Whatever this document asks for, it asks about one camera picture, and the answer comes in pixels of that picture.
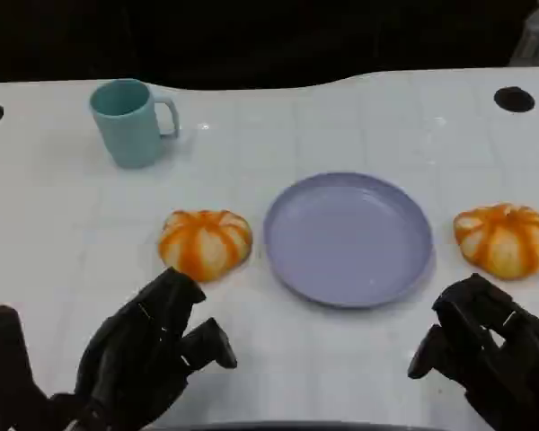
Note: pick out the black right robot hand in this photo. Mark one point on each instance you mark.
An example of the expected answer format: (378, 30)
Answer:
(498, 350)

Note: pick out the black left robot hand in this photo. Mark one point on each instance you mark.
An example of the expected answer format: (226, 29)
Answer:
(130, 354)

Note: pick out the orange white toy bread roll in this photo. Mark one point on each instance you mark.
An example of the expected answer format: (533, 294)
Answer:
(206, 242)
(503, 242)

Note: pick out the lilac plate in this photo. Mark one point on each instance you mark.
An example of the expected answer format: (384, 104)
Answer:
(348, 240)

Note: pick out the pale green mug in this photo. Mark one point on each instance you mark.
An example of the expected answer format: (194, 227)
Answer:
(126, 130)

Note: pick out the grey metal frame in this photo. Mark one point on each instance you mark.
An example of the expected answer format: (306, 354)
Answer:
(536, 40)

